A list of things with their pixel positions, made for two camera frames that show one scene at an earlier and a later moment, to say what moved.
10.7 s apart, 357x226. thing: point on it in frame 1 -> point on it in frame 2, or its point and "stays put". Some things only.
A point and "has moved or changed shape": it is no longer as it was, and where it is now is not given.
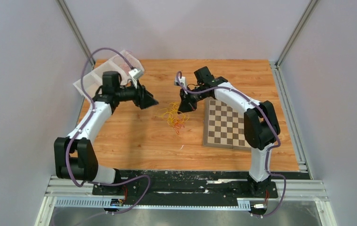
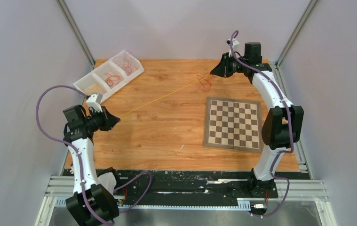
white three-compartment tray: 122,65 stays put
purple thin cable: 131,67 -> 126,66
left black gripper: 142,98 -> 109,121
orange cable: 177,125 has moved or changed shape
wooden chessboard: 224,126 stays put
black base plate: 164,185 stays put
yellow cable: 171,114 -> 165,94
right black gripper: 187,104 -> 223,69
